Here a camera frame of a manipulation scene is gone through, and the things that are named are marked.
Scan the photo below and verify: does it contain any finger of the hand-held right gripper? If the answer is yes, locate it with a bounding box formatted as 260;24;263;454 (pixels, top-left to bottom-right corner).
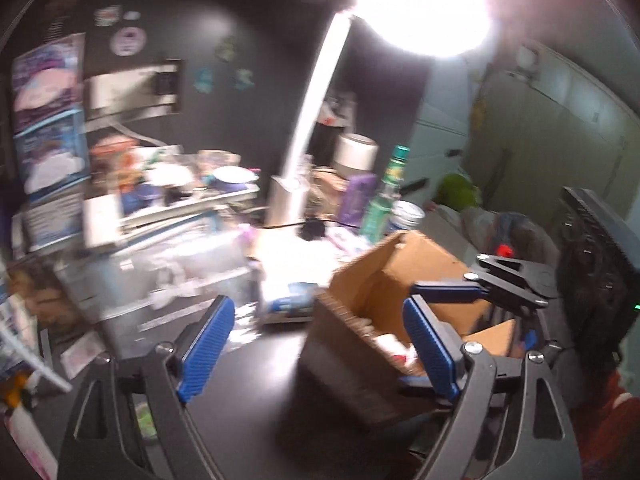
398;377;451;408
410;255;557;313

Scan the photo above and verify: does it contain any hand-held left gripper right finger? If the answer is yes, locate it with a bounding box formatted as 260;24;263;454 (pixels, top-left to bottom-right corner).
402;296;583;480

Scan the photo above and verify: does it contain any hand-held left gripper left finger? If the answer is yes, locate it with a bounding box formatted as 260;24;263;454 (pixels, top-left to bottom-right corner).
56;295;237;480

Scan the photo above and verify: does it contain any cardboard box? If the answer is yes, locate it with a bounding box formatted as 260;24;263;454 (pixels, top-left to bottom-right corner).
299;230;518;426

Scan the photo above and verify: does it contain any grey clothes pile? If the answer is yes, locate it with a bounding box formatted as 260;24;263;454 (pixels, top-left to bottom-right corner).
425;205;561;271

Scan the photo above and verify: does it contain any white jar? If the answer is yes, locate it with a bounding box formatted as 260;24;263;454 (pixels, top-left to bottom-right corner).
390;200;426;233

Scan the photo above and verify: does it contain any clear plastic storage bin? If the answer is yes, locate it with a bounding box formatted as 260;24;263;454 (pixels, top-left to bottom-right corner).
52;220;256;341

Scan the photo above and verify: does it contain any blue white tissue packet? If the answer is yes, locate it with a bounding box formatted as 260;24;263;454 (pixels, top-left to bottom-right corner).
260;280;321;323

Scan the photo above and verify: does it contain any green plush toy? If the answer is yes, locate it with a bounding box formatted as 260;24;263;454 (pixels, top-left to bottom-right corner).
437;174;483;211

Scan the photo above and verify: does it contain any green bottle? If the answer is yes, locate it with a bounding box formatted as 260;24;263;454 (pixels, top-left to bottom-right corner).
360;145;412;246

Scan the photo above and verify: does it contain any pink white sachet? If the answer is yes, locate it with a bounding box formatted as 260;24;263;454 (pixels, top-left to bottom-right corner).
60;332;103;378

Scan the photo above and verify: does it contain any purple bottle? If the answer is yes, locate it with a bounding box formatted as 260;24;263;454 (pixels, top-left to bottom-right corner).
337;172;378;228

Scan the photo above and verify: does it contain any pale green wardrobe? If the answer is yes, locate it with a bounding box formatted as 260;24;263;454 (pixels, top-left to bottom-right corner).
415;35;640;241

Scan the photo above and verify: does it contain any beige woven pouch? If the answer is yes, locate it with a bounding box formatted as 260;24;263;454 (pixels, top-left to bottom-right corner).
310;167;351;201

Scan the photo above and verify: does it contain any blue teapot figurine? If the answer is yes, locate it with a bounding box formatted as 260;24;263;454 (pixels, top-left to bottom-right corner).
120;182;158;213

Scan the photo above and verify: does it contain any white cylinder container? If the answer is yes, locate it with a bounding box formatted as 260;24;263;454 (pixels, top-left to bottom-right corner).
334;132;380;176

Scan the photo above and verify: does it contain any white tray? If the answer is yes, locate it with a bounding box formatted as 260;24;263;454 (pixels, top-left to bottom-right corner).
82;187;261;248

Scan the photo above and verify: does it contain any person's red floral clothing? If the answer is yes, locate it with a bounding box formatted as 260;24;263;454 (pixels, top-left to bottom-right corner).
570;360;640;480

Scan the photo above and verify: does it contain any purple white bowl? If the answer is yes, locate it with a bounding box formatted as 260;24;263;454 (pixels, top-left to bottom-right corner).
212;166;261;192

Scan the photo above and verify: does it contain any black mesh pen holder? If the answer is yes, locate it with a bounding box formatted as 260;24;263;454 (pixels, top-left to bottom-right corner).
312;92;358;166

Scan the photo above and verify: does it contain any orange small box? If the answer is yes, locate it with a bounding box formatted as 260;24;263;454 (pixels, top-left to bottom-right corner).
0;375;28;408

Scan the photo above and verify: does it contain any white pink container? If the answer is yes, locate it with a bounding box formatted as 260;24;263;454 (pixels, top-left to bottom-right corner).
0;405;58;480

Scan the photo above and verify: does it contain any white blue printed box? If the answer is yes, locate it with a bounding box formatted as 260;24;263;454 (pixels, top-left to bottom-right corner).
22;192;88;251

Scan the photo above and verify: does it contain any orange figurine ornament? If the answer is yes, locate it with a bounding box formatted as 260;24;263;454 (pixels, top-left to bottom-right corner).
90;135;141;186

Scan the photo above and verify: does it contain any white desk lamp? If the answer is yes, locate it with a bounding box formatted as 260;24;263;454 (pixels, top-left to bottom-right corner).
267;0;493;228

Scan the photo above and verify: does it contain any blue character box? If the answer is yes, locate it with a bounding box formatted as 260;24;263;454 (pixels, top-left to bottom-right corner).
14;110;92;198

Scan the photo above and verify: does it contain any pink character box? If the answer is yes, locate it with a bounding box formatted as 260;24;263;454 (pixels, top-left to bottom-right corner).
11;34;87;133

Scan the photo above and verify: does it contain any round character badge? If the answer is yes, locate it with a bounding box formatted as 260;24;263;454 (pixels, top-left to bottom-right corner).
111;27;146;56

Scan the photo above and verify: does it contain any wall outlet panel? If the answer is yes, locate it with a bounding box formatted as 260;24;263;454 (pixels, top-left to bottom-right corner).
84;59;182;121

